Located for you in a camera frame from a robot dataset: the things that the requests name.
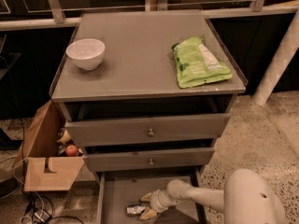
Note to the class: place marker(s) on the white ceramic bowl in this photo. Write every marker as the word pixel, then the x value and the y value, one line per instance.
pixel 86 53

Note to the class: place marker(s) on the grey drawer cabinet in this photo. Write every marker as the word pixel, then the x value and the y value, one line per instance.
pixel 138 78

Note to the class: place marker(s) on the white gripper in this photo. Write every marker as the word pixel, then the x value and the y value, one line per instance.
pixel 158 202

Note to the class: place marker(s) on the grey bottom drawer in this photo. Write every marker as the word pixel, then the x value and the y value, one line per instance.
pixel 122 188

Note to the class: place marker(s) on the red apple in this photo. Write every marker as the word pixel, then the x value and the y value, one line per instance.
pixel 71 151

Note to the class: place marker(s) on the silver redbull can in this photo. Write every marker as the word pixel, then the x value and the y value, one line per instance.
pixel 135 209

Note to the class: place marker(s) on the grey top drawer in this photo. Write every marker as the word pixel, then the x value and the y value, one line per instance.
pixel 109 132

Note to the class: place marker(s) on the green snack bag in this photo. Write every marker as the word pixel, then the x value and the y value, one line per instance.
pixel 197 65

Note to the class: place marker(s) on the metal window railing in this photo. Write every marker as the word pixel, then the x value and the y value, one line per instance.
pixel 35 14

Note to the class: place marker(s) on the grey middle drawer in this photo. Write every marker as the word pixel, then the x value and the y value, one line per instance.
pixel 148 159

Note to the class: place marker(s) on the grey drawer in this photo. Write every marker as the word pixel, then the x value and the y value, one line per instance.
pixel 148 159
pixel 122 188
pixel 109 132

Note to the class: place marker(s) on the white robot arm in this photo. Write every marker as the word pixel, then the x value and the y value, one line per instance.
pixel 246 199

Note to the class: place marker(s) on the brown cardboard box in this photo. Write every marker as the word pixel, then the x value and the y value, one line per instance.
pixel 46 171

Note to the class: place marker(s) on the packaged item in box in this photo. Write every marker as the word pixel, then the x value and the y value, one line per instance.
pixel 64 137

